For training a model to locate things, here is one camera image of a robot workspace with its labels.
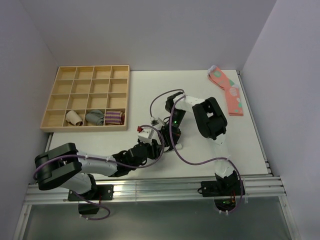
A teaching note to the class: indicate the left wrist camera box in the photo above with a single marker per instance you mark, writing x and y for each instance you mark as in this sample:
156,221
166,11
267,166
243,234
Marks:
145,135

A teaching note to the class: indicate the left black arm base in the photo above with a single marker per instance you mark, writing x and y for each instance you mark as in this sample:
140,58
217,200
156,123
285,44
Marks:
92,199

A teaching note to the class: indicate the aluminium mounting rail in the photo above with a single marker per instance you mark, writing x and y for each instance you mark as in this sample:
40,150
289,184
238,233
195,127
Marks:
155,190

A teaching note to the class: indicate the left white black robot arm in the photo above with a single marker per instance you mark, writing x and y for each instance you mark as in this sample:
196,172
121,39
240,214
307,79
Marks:
68,168

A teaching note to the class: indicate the purple striped sock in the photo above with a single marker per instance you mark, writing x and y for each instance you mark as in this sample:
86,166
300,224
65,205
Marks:
114,117

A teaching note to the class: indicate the black white-striped sock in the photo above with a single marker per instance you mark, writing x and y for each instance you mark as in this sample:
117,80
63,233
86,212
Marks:
178,146

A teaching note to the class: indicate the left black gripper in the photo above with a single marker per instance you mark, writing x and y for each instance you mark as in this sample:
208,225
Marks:
154,149

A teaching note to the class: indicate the wooden compartment tray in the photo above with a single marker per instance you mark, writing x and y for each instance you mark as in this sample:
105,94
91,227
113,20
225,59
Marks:
85,88

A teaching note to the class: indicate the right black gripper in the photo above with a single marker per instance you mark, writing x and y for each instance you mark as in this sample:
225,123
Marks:
165,129

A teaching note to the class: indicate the beige rolled sock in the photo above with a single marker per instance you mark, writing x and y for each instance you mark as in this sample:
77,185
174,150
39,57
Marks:
73,118

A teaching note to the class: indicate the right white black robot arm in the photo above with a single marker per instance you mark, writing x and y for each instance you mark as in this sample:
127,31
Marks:
211,124

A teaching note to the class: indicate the grey rolled sock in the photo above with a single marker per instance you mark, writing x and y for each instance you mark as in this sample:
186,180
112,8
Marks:
95,117

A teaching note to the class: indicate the pink patterned sock pair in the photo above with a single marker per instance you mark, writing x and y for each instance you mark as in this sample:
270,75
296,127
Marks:
231,90

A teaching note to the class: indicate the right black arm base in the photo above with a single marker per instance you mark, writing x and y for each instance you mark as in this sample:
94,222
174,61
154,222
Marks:
215,190

